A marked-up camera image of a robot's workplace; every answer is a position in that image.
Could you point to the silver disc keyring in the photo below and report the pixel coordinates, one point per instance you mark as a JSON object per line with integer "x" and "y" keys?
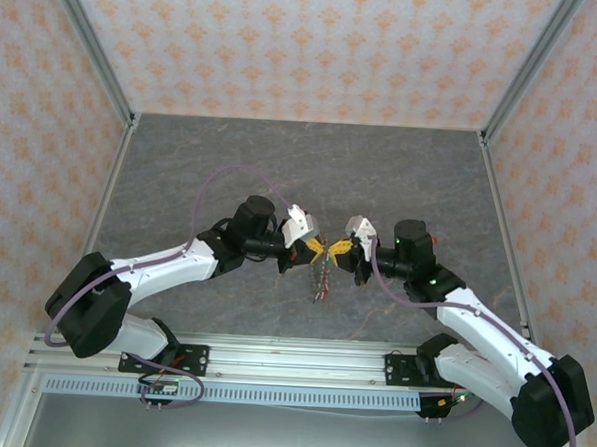
{"x": 320, "y": 280}

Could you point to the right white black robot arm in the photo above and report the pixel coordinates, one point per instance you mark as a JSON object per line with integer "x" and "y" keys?
{"x": 488, "y": 333}

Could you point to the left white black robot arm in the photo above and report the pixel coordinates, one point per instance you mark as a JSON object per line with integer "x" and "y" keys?
{"x": 166, "y": 271}

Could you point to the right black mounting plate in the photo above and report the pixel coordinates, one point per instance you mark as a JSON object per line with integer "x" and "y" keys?
{"x": 396, "y": 371}

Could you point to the black mounting plate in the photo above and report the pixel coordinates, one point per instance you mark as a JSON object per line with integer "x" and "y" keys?
{"x": 196, "y": 361}
{"x": 396, "y": 371}

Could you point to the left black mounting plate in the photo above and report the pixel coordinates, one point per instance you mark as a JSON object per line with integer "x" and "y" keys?
{"x": 196, "y": 361}

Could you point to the right controller circuit board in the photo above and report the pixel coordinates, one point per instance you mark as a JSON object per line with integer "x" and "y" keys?
{"x": 457, "y": 398}

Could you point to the controller circuit board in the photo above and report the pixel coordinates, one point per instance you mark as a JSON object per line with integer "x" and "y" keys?
{"x": 457, "y": 398}
{"x": 162, "y": 388}

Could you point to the grey metal lower panel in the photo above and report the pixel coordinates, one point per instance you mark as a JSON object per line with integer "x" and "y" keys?
{"x": 292, "y": 438}

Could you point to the left controller circuit board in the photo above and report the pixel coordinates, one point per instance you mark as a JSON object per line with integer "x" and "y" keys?
{"x": 162, "y": 388}

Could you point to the aluminium table edge rail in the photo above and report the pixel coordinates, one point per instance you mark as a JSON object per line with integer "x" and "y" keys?
{"x": 98, "y": 223}
{"x": 501, "y": 219}

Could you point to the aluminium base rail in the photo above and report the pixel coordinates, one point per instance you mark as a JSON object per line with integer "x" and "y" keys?
{"x": 296, "y": 356}

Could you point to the aluminium frame post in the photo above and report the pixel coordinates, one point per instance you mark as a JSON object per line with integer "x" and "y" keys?
{"x": 524, "y": 75}
{"x": 96, "y": 52}

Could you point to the aluminium frame leg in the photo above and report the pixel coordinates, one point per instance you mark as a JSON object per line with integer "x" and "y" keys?
{"x": 15, "y": 419}

